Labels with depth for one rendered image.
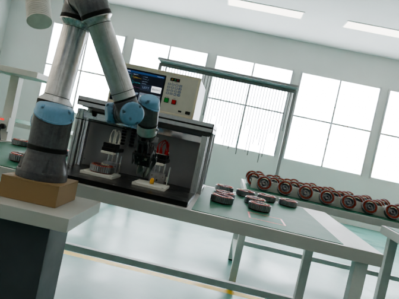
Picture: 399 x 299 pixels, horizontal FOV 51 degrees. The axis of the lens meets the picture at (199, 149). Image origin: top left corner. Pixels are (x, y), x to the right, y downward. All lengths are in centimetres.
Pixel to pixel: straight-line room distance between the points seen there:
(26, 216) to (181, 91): 109
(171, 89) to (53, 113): 89
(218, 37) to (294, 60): 156
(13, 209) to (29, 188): 9
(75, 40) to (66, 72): 11
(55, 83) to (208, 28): 729
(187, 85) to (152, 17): 681
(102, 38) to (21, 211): 56
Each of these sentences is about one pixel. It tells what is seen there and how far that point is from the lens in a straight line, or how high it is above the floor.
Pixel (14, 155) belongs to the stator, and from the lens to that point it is 208.
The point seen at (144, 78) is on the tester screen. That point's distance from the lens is 210.
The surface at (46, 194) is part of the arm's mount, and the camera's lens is 129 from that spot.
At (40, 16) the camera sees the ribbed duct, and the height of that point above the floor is 159.
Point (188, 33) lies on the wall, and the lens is 863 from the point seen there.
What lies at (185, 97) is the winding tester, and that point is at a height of 121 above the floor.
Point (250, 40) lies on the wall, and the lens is 856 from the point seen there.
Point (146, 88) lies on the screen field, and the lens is 209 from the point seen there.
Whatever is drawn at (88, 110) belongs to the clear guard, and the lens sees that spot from 189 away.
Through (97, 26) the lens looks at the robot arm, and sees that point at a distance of 136.
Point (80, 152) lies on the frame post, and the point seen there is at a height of 83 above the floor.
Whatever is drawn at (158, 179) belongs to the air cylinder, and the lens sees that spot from 206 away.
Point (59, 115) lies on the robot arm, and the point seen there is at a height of 101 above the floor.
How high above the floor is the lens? 104
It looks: 2 degrees down
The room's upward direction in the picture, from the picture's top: 12 degrees clockwise
